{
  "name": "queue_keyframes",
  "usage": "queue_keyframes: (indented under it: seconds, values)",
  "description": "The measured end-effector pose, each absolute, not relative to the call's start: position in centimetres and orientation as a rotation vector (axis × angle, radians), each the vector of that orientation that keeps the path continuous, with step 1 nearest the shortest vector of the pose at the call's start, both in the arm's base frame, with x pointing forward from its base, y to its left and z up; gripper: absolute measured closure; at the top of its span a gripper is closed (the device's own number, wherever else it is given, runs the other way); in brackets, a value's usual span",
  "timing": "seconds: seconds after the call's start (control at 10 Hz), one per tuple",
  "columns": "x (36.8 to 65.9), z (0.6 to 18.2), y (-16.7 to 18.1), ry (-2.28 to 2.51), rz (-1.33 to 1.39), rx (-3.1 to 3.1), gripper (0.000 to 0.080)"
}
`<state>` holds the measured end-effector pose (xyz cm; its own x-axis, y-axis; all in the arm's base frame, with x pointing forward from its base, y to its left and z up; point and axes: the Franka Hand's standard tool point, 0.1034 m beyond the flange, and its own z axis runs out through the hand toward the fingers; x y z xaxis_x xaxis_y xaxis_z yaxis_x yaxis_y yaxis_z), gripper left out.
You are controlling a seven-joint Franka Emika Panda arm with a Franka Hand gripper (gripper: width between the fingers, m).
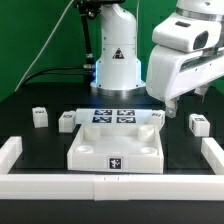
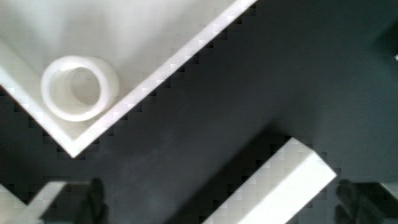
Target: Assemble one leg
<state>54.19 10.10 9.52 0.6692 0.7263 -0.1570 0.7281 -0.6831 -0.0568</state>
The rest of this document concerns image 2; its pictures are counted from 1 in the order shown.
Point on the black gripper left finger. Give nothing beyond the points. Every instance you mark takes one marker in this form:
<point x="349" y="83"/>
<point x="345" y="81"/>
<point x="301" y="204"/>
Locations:
<point x="79" y="206"/>

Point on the white table leg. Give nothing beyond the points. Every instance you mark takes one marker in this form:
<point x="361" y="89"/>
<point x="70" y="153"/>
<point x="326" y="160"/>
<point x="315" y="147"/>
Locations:
<point x="280" y="188"/>

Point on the white square tabletop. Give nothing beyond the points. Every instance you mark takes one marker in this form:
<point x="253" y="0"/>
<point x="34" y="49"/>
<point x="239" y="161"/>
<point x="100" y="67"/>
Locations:
<point x="91" y="51"/>

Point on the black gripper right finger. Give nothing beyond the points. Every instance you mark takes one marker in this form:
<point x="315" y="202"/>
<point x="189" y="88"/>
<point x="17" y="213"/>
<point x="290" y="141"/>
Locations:
<point x="368" y="203"/>

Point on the white U-shaped obstacle fence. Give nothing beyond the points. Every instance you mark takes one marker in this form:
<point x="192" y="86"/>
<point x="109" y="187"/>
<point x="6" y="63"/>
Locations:
<point x="20" y="213"/>

